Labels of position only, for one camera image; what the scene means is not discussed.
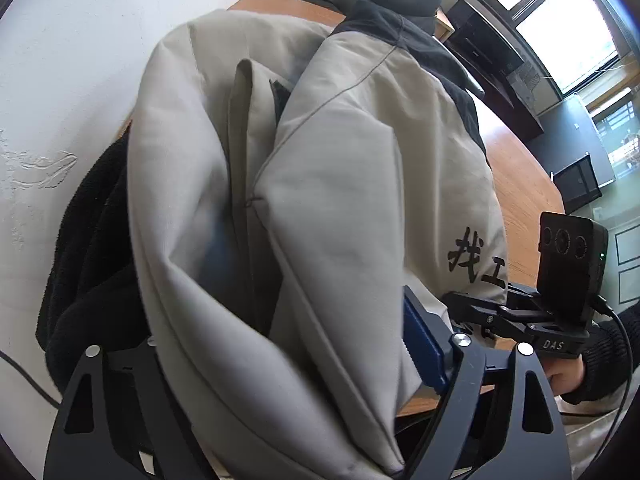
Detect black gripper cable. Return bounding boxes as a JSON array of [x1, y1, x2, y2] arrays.
[[0, 349, 62, 409], [592, 294, 632, 443]]

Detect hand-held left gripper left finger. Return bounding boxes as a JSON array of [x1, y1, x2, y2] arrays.
[[42, 337, 211, 480]]

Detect row of framed certificates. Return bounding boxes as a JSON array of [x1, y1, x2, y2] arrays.
[[614, 224, 640, 306]]

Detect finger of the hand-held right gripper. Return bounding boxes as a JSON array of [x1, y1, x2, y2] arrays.
[[442, 290, 538, 348], [505, 282, 541, 311]]

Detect black fleece garment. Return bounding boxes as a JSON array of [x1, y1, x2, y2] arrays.
[[35, 132, 156, 396]]

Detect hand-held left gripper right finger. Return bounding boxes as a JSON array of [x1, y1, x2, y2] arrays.
[[400, 286, 573, 480]]

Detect beige and black jacket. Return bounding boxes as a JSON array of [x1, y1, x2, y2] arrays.
[[125, 0, 511, 480]]

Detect person's right hand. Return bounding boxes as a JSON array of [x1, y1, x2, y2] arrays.
[[545, 355, 590, 397]]

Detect grey partition panel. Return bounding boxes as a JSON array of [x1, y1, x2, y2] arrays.
[[537, 94, 617, 188]]

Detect black mesh chair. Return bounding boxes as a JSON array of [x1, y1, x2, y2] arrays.
[[551, 154, 602, 216]]

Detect dark wooden cabinet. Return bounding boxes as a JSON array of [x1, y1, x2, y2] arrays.
[[435, 30, 546, 136]]

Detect person's beige clothing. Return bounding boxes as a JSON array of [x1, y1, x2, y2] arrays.
[[557, 400, 640, 480]]

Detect window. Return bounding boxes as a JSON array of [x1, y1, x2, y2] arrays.
[[452, 0, 640, 181]]

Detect black microwave oven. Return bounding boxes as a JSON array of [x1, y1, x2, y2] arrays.
[[446, 0, 526, 76]]

